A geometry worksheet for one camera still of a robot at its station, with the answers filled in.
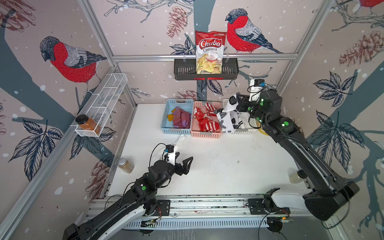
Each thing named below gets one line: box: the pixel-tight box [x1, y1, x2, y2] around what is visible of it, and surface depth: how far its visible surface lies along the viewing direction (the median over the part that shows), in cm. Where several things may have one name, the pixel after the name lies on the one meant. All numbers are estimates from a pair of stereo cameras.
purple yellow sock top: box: [173, 106, 192, 129], surface depth 106 cm
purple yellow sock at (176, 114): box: [167, 106, 183, 122], surface depth 112 cm
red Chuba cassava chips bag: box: [195, 30, 227, 74], surface depth 87 cm
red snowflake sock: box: [193, 107, 210, 127], surface depth 112 cm
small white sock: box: [172, 134, 186, 149], surface depth 99 cm
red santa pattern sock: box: [198, 116, 220, 132], surface depth 106 cm
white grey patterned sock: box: [216, 110, 235, 134], surface depth 90 cm
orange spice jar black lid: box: [75, 114, 101, 135], surface depth 63 cm
